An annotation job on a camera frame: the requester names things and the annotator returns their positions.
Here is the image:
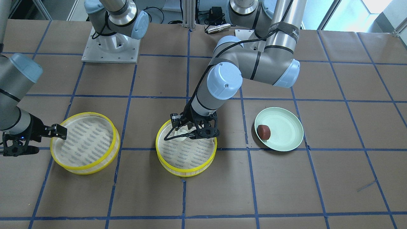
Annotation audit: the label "black cables behind table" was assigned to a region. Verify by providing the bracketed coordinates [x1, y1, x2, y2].
[143, 6, 183, 24]

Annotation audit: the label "brown steamed bun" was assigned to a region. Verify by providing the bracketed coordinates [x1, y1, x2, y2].
[257, 124, 271, 141]

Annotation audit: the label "black power adapter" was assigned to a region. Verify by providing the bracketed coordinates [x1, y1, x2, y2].
[208, 6, 224, 25]

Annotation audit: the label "aluminium frame post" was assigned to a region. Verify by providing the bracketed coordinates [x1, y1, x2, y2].
[181, 0, 197, 30]

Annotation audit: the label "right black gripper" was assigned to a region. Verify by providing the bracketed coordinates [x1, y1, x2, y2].
[2, 114, 67, 157]

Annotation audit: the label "light green plate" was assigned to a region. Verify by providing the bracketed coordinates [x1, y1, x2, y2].
[254, 107, 304, 152]

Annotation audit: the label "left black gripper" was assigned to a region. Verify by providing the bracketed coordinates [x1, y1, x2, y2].
[164, 108, 220, 141]

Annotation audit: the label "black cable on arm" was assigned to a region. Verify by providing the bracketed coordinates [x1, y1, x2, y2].
[183, 0, 293, 121]

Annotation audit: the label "white steamed bun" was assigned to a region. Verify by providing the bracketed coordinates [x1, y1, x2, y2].
[175, 126, 195, 139]

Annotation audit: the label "silver cylindrical connector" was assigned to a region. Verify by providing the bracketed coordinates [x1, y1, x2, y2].
[204, 23, 231, 34]

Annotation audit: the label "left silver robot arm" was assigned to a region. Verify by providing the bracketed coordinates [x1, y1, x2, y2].
[164, 0, 307, 141]

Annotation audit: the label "yellow steamer basket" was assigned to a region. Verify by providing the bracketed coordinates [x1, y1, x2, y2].
[155, 120, 217, 177]
[50, 112, 121, 175]

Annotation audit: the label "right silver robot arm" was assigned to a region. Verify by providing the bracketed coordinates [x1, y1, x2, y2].
[0, 0, 149, 157]

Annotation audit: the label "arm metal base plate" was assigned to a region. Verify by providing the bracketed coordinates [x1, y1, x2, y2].
[82, 28, 141, 64]
[235, 29, 272, 43]

